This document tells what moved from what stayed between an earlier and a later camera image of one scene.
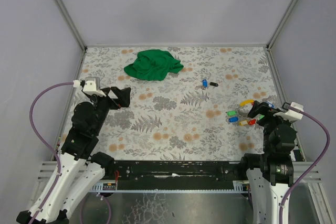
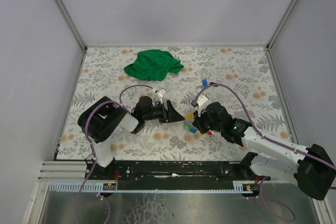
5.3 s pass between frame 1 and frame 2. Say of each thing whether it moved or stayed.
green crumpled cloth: stayed
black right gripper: moved
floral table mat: stayed
